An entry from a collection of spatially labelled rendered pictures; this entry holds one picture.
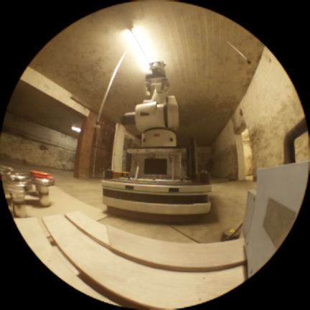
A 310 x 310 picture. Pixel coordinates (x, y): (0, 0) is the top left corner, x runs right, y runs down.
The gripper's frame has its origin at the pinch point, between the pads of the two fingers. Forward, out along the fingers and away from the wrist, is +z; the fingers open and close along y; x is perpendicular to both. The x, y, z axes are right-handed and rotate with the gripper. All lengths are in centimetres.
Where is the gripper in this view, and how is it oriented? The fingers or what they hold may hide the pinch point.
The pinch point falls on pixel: (156, 90)
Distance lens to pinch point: 115.7
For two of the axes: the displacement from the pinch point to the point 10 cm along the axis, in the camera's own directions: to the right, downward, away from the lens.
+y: -9.9, 0.0, 1.7
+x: -1.7, -1.7, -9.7
